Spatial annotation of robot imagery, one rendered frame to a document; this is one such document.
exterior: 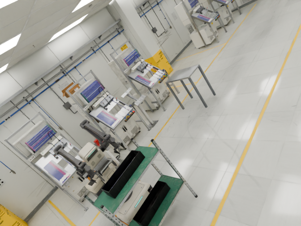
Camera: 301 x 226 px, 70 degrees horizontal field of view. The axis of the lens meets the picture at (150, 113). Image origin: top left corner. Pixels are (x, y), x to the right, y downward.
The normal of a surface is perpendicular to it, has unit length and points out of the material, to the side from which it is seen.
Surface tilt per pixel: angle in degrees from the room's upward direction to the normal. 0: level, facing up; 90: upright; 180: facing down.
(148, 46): 90
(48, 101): 90
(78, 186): 90
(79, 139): 90
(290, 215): 0
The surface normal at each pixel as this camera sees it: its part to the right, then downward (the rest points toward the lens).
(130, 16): 0.62, -0.07
